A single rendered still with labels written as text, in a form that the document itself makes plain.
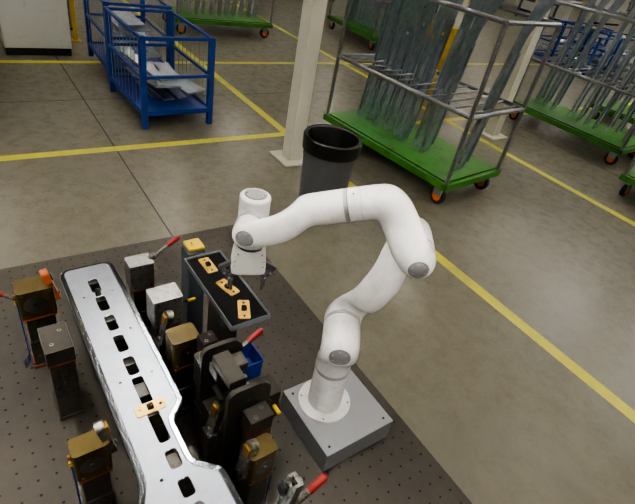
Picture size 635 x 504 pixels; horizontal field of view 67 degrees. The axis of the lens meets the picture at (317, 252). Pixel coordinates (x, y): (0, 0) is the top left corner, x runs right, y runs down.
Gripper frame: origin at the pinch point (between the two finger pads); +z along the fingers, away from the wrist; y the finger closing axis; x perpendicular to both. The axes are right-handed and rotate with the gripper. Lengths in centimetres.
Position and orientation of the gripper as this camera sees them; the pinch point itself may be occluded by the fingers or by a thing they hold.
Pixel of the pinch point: (245, 284)
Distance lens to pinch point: 146.8
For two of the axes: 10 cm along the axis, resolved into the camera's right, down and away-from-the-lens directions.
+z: -1.7, 8.0, 5.8
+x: 1.8, 6.0, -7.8
